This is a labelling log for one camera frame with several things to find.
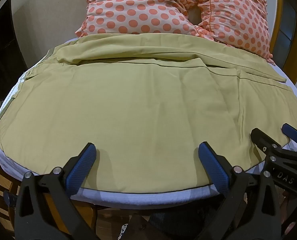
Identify yellow-green pants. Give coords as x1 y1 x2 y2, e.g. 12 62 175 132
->
0 33 297 193

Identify orange polka dot pillow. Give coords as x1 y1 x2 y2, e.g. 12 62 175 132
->
190 0 274 63
75 0 202 37

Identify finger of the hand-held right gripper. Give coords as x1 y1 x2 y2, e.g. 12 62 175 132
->
282 123 297 151
250 127 282 156

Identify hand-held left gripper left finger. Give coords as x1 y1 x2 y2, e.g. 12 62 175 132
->
18 142 98 240

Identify wooden door frame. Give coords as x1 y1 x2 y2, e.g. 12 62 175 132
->
270 0 297 87

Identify wooden bed frame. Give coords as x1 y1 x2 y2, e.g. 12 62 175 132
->
0 144 99 240

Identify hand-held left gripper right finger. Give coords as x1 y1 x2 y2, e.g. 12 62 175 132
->
198 141 287 240

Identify white bed sheet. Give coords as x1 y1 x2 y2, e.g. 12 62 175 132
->
0 37 297 208

